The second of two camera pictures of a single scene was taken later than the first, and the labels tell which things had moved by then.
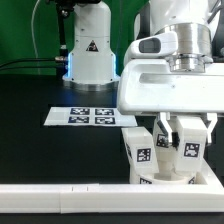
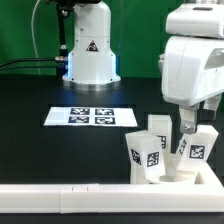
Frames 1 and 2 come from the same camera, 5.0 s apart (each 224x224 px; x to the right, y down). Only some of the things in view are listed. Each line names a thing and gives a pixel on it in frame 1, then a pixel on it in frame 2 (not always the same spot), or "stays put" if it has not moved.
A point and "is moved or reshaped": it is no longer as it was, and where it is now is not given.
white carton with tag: [140, 153] is moved or reshaped
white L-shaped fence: [206, 194] stays put
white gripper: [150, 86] -> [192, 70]
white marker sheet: [88, 117] stays put
